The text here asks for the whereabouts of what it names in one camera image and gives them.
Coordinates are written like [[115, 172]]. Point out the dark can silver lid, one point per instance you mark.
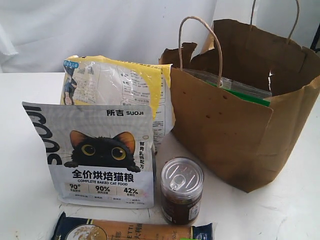
[[182, 183]]

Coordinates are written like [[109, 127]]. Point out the green seaweed snack packet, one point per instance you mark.
[[241, 90]]

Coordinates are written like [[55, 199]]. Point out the grey cat food pouch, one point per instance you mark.
[[98, 155]]

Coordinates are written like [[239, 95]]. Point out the dark blue spaghetti packet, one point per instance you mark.
[[76, 228]]

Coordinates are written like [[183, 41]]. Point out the yellow white food bag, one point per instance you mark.
[[98, 80]]

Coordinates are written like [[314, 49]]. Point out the brown paper bag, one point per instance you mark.
[[246, 144]]

